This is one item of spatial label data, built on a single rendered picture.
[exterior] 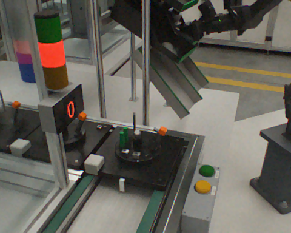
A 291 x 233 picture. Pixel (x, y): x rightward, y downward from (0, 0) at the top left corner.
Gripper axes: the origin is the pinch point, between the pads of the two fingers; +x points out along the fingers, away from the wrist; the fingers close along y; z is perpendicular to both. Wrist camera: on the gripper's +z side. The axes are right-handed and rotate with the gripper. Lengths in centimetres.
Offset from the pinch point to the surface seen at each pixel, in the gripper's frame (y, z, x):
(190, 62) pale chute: -8.5, -15.7, 6.5
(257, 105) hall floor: -197, -124, 28
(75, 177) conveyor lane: 58, -26, 16
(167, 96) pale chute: 18.9, -18.5, 4.3
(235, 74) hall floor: -266, -115, 68
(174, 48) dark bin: 12.1, -4.0, 1.8
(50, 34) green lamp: 62, 14, 3
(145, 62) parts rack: 22.0, -5.3, 7.8
